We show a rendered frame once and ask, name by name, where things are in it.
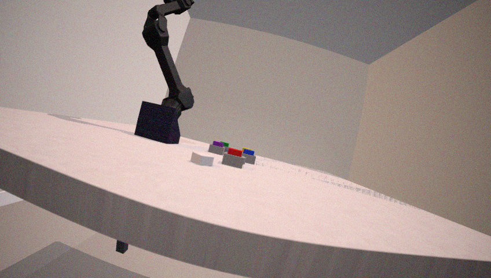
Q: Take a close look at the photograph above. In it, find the red button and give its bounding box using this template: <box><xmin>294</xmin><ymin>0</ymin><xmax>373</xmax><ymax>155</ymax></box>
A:
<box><xmin>221</xmin><ymin>148</ymin><xmax>244</xmax><ymax>169</ymax></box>

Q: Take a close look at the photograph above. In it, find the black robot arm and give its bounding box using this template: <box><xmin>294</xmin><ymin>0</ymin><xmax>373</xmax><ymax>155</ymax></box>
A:
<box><xmin>142</xmin><ymin>0</ymin><xmax>195</xmax><ymax>119</ymax></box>

